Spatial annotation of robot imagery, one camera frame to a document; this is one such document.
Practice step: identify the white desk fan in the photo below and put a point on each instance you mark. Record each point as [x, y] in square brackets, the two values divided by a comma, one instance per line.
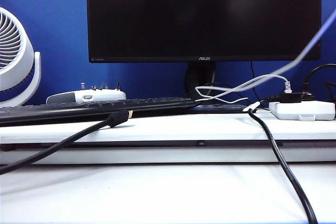
[29, 58]

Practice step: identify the blue cubicle partition panel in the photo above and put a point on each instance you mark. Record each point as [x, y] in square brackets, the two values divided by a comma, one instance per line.
[65, 37]

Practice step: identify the white power strip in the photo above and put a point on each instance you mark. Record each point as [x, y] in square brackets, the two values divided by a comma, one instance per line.
[294, 110]

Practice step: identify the white grey remote controller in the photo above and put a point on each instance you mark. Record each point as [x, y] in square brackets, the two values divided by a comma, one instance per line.
[105, 94]

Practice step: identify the black computer keyboard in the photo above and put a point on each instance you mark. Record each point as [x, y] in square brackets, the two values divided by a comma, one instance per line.
[52, 113]

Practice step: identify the black ASUS monitor screen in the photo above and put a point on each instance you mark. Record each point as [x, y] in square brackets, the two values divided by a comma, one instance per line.
[204, 16]

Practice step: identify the black plug adapter block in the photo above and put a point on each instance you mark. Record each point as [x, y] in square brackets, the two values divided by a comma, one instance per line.
[291, 98]

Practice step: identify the white raised desk shelf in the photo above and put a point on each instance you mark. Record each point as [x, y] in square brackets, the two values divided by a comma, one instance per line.
[157, 132]

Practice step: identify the black monitor stand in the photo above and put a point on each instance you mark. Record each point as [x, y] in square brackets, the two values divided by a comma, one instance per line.
[200, 77]

